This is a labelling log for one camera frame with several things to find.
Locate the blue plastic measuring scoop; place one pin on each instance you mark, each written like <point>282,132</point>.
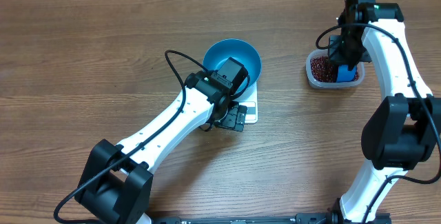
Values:
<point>345,73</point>

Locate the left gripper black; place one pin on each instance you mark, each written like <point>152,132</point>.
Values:
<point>236,118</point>

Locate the teal bowl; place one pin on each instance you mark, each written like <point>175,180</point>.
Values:
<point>239,50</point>

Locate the white digital kitchen scale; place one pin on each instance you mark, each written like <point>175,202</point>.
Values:
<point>249,98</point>

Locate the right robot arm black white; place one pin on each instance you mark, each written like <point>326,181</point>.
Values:
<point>405,128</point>

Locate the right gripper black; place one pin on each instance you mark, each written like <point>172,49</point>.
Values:
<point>336,57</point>

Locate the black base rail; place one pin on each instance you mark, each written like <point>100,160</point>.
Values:
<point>301,218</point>

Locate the red beans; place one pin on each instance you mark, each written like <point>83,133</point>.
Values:
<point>323,70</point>

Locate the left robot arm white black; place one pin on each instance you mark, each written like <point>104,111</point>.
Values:
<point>116,182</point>

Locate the clear plastic container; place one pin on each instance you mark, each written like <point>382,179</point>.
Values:
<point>360,74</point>

